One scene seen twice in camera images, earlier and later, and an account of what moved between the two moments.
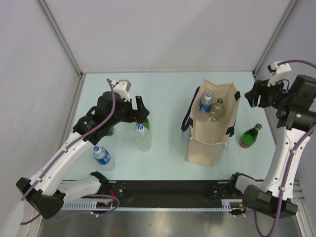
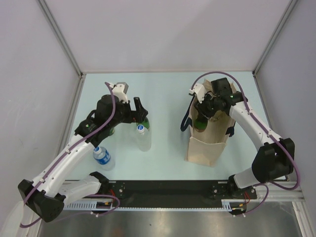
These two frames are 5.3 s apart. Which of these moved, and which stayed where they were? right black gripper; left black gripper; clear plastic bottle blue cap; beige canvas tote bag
Moved: right black gripper
Stayed: left black gripper; beige canvas tote bag; clear plastic bottle blue cap
